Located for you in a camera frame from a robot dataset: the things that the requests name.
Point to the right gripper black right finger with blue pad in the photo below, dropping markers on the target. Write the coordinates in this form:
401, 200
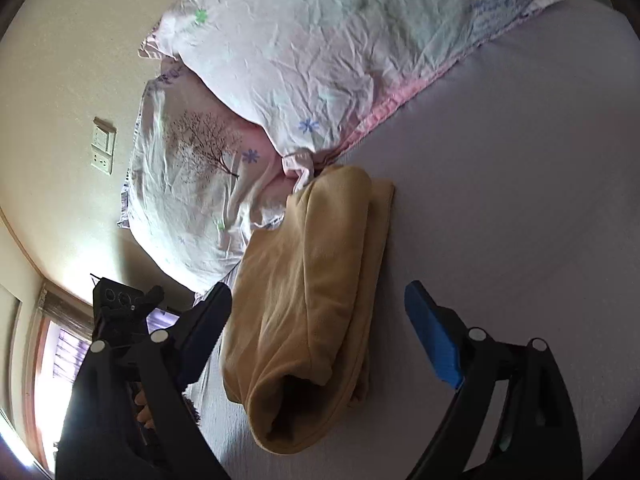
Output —
537, 435

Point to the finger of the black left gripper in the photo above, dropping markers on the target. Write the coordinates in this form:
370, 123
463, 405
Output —
145, 304

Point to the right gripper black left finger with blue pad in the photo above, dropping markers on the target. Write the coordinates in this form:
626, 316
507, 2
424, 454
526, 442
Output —
101, 438

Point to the tan yellow garment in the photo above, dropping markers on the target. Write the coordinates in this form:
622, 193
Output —
295, 353

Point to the person's left hand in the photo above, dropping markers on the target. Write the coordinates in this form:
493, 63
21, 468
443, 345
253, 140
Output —
144, 415

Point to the window with purple curtain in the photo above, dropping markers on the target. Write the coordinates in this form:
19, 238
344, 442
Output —
41, 352

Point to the white pillow with tree print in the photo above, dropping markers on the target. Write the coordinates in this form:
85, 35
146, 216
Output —
201, 180

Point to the grey purple bed sheet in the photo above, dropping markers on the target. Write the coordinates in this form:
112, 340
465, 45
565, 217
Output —
516, 204

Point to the pink floral pillow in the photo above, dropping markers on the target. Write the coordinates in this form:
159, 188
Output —
319, 75

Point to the white wall switch socket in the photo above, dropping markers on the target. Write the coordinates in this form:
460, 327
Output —
102, 145

